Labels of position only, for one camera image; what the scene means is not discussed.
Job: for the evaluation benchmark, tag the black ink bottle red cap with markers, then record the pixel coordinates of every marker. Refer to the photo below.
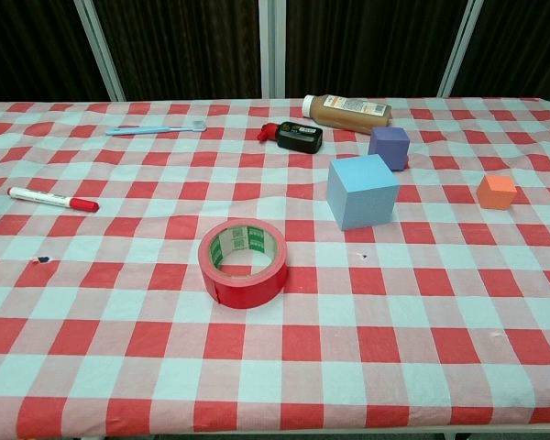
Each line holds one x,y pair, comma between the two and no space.
300,138

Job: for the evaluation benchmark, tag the blue foam cube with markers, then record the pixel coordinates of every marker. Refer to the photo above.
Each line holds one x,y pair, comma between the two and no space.
366,206

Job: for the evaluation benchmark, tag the white marker with red cap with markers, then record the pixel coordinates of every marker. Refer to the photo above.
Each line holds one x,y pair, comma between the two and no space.
41,197

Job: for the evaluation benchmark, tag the red tape roll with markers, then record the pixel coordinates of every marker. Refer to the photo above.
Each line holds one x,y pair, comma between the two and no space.
247,293

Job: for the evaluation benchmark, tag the light blue toothbrush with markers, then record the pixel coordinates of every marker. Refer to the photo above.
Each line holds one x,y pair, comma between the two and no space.
142,130

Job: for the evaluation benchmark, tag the brown drink bottle white cap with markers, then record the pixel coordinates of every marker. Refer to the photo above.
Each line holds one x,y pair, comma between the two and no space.
348,114

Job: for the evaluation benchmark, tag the purple foam cube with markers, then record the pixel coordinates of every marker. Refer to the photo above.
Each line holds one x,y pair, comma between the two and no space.
387,149

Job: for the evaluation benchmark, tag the red white checkered tablecloth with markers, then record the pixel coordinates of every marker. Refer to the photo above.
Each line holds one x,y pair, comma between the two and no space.
119,348

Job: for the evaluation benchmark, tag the orange foam cube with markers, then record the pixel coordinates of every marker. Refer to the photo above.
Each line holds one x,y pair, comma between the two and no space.
495,197

